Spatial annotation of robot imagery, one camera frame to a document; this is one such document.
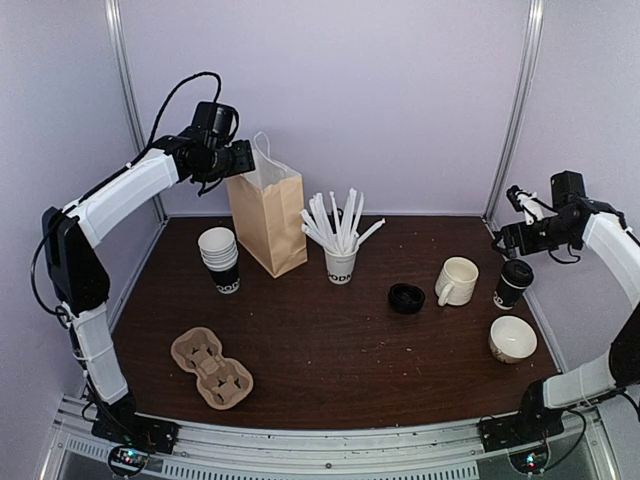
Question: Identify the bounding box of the left corner metal post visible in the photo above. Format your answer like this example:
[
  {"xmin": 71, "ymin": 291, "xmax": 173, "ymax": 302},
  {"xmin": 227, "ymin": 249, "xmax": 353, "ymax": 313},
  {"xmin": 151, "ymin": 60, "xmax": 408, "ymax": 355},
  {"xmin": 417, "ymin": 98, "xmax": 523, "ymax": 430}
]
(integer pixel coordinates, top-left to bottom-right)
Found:
[{"xmin": 103, "ymin": 0, "xmax": 169, "ymax": 224}]

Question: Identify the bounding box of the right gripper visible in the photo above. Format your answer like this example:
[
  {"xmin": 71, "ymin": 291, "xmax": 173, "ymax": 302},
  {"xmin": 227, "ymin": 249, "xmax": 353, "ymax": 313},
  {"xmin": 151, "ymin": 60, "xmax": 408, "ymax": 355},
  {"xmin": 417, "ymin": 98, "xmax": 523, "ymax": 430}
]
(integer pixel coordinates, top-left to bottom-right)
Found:
[{"xmin": 492, "ymin": 214, "xmax": 577, "ymax": 259}]

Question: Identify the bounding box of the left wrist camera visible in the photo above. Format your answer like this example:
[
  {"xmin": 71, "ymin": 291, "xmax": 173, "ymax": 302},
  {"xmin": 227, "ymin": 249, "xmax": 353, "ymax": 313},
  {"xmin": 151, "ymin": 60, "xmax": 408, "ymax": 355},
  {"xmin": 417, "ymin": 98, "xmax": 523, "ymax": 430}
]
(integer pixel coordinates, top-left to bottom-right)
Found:
[{"xmin": 191, "ymin": 101, "xmax": 239, "ymax": 149}]

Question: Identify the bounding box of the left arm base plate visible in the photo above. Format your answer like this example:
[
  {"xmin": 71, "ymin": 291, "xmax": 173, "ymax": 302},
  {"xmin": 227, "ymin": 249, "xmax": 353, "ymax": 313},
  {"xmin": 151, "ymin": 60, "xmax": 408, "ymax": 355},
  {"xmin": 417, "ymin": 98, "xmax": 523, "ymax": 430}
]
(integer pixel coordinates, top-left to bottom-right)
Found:
[{"xmin": 91, "ymin": 412, "xmax": 179, "ymax": 454}]

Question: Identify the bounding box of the cream ceramic mug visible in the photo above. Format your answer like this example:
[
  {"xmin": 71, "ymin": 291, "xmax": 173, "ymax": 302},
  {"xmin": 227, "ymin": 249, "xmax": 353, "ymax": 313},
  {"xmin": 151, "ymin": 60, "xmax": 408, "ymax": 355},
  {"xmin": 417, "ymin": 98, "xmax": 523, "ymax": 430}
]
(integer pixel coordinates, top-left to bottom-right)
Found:
[{"xmin": 434, "ymin": 256, "xmax": 479, "ymax": 307}]

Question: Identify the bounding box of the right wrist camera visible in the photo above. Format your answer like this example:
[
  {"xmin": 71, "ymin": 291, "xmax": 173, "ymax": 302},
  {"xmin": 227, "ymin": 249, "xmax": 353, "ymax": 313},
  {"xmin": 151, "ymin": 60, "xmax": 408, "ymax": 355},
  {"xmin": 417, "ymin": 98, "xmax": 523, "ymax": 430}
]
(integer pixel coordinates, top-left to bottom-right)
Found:
[{"xmin": 506, "ymin": 185, "xmax": 536, "ymax": 216}]

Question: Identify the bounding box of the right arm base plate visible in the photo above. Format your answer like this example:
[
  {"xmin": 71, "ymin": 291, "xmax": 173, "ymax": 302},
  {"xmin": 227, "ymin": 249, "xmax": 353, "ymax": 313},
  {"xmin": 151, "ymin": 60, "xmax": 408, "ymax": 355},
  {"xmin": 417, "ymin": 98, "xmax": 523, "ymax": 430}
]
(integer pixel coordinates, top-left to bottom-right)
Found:
[{"xmin": 478, "ymin": 413, "xmax": 564, "ymax": 452}]

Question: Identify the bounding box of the white ceramic bowl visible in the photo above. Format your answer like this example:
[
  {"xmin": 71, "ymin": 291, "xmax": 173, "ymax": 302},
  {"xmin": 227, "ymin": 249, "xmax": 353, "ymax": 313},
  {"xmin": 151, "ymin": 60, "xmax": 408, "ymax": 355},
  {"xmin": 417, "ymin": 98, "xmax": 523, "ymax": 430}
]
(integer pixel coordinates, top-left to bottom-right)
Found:
[{"xmin": 488, "ymin": 315, "xmax": 538, "ymax": 364}]

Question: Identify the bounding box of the white cup holding straws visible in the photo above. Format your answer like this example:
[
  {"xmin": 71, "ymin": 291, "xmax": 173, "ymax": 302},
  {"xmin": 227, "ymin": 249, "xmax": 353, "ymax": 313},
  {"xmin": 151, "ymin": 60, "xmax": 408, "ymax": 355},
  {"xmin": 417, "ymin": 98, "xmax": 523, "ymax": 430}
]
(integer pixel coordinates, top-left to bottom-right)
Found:
[{"xmin": 324, "ymin": 247, "xmax": 358, "ymax": 285}]

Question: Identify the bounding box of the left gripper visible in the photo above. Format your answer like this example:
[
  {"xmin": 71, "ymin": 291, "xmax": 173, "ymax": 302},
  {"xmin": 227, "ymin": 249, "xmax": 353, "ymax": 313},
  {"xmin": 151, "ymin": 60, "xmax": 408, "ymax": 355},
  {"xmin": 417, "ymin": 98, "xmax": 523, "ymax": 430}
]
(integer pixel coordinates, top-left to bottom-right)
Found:
[{"xmin": 198, "ymin": 139, "xmax": 255, "ymax": 182}]

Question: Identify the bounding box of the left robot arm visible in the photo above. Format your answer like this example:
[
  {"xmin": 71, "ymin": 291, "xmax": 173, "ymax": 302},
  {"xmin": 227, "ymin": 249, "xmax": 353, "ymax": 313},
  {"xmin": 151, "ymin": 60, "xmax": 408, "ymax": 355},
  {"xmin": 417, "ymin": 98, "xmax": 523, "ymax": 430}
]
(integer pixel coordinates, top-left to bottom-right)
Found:
[{"xmin": 42, "ymin": 101, "xmax": 255, "ymax": 444}]

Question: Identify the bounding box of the corner metal post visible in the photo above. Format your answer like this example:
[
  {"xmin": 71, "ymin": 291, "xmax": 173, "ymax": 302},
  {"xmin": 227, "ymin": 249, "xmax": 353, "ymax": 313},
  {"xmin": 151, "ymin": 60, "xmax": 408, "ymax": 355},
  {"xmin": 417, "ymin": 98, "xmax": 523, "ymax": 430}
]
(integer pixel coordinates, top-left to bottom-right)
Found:
[
  {"xmin": 483, "ymin": 0, "xmax": 545, "ymax": 224},
  {"xmin": 103, "ymin": 0, "xmax": 169, "ymax": 224}
]

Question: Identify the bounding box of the right corner metal post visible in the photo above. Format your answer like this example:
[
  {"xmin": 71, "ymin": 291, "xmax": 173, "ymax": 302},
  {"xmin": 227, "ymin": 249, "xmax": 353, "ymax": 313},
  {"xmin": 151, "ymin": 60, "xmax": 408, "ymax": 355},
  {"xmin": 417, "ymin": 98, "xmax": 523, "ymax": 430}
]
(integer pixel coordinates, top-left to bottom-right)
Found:
[{"xmin": 483, "ymin": 0, "xmax": 545, "ymax": 224}]

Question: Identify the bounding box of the brown paper bag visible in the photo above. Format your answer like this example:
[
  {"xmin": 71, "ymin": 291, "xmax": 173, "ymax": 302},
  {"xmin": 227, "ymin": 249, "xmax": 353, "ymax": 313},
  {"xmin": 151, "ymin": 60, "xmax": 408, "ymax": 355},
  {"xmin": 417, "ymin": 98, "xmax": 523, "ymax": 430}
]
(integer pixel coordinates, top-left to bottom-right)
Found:
[{"xmin": 226, "ymin": 131, "xmax": 307, "ymax": 278}]

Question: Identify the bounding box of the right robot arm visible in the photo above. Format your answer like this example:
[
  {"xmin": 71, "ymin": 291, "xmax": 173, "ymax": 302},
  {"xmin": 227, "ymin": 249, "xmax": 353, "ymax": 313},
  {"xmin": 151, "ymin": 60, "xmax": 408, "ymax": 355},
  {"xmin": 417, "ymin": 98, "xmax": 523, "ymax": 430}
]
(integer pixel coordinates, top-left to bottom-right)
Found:
[{"xmin": 492, "ymin": 170, "xmax": 639, "ymax": 442}]

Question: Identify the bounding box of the stack of black lids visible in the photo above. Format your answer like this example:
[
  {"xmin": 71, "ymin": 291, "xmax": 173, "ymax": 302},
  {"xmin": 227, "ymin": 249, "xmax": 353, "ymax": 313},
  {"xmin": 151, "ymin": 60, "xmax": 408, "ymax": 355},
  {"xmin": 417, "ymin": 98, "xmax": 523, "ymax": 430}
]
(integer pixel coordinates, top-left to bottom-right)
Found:
[{"xmin": 388, "ymin": 283, "xmax": 426, "ymax": 315}]

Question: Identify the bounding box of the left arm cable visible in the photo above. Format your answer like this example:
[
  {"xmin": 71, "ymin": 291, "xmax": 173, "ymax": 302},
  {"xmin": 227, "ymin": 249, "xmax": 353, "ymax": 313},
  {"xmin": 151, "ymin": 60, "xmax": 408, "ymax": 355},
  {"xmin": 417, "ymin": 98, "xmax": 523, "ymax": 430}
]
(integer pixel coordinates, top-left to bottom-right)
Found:
[{"xmin": 29, "ymin": 71, "xmax": 224, "ymax": 321}]

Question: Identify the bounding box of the aluminium frame rail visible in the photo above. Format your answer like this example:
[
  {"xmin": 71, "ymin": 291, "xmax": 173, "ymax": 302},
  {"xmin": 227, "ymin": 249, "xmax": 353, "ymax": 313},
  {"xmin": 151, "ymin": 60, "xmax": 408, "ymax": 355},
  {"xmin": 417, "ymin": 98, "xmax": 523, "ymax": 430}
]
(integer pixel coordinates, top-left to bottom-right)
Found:
[{"xmin": 35, "ymin": 396, "xmax": 622, "ymax": 479}]

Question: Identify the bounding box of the wrapped straws bundle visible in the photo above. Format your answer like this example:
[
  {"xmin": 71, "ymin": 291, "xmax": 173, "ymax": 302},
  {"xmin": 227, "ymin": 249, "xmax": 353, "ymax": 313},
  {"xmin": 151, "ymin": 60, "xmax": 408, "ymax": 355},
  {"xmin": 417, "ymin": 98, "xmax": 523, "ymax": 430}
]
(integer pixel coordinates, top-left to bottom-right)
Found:
[{"xmin": 300, "ymin": 188, "xmax": 386, "ymax": 256}]

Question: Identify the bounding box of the black coffee cup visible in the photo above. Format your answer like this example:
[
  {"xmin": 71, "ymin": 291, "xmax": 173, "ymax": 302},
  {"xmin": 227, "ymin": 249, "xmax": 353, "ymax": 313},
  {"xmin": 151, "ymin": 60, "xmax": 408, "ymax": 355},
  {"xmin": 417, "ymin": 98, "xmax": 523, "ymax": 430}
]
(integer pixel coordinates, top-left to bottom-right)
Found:
[{"xmin": 493, "ymin": 271, "xmax": 528, "ymax": 310}]

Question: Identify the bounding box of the cardboard cup carrier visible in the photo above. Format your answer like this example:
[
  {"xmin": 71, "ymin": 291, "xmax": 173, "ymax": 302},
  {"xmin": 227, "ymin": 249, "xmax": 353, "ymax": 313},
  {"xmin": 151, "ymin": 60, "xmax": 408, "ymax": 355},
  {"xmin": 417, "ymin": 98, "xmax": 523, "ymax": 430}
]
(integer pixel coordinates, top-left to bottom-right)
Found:
[{"xmin": 171, "ymin": 327, "xmax": 254, "ymax": 410}]

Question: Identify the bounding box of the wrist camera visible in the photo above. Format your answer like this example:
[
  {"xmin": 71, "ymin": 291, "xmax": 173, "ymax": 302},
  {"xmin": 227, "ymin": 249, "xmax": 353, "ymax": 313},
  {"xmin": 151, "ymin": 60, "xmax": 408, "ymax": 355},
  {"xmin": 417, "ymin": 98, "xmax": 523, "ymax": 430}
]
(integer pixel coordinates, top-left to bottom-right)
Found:
[
  {"xmin": 506, "ymin": 185, "xmax": 536, "ymax": 216},
  {"xmin": 191, "ymin": 101, "xmax": 239, "ymax": 149}
]

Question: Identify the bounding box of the stack of paper cups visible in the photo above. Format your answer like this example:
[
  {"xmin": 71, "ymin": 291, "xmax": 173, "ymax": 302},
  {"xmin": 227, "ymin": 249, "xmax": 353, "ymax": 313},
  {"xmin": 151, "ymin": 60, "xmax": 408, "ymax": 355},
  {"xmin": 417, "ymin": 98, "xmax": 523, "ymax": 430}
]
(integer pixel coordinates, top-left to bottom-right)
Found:
[{"xmin": 198, "ymin": 227, "xmax": 240, "ymax": 295}]

